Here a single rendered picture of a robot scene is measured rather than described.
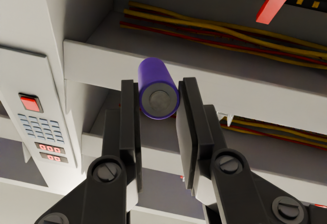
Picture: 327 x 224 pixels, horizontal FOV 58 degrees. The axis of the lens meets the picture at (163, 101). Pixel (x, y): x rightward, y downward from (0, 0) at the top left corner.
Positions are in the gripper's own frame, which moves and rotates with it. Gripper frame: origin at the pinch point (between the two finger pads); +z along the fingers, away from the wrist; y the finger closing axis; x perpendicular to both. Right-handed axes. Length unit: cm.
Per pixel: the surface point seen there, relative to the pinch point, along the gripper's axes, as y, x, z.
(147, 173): 0, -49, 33
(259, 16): 9.7, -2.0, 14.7
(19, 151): -29, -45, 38
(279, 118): 13.8, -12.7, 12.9
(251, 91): 10.4, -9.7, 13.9
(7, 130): -21.7, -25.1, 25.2
